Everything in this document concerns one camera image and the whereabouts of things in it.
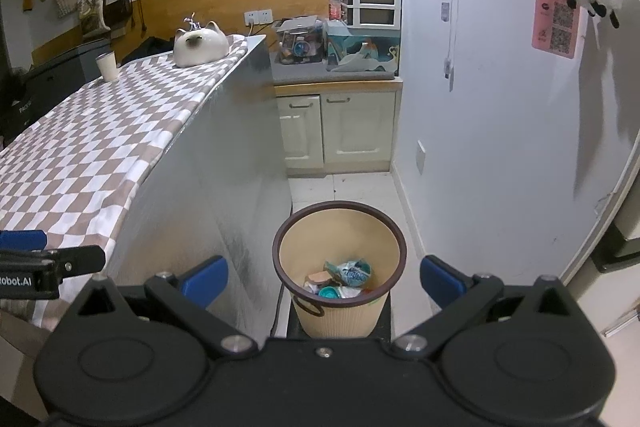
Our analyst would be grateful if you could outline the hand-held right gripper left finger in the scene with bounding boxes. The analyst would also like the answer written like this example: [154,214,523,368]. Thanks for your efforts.
[72,255,258,356]

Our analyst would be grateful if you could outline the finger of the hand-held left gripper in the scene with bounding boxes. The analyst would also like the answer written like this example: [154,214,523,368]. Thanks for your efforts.
[0,231,47,252]
[42,245,107,279]

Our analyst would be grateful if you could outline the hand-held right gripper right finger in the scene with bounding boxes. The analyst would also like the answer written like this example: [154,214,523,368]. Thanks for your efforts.
[390,255,583,356]

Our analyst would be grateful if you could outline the white wrapper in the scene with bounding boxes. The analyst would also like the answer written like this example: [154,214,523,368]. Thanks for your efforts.
[304,282,372,301]

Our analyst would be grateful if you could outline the teal wrapper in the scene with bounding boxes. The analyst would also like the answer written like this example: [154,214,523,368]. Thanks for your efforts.
[324,259,375,288]

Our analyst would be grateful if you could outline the beige bin with brown rim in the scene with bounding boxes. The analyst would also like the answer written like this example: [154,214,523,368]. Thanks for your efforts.
[272,202,407,339]

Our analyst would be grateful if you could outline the grey metal counter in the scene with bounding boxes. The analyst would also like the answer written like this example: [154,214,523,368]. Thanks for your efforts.
[50,34,294,339]

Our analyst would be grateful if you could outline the checkered tablecloth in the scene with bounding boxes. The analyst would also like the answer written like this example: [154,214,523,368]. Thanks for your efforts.
[0,34,250,333]

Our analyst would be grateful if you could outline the black case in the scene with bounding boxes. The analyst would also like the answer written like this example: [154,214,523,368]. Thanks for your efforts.
[0,39,112,144]

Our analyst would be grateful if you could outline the cream cabinet with countertop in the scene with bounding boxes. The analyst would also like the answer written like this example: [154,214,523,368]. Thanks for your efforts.
[270,57,405,178]

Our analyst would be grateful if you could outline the white cup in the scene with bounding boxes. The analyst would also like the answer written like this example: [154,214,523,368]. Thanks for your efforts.
[96,52,120,83]

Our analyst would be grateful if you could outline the hanging photo mobile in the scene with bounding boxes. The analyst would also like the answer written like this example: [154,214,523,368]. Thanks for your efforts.
[440,0,471,93]

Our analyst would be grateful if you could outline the white cat-shaped ceramic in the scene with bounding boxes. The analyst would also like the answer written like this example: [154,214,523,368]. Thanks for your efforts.
[173,21,230,68]

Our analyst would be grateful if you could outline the hanging tote bags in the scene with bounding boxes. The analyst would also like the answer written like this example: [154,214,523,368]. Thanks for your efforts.
[52,0,136,40]

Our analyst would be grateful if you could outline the cluttered dish rack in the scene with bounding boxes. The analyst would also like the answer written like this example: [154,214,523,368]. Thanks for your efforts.
[324,19,401,76]

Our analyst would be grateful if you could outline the clear storage box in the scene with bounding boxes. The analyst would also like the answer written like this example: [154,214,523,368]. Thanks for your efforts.
[272,16,329,64]

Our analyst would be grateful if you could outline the white door frame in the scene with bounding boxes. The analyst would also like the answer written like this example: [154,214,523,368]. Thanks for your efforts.
[560,0,640,289]

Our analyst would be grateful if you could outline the pink wall poster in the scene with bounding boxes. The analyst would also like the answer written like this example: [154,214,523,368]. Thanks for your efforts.
[531,0,581,58]

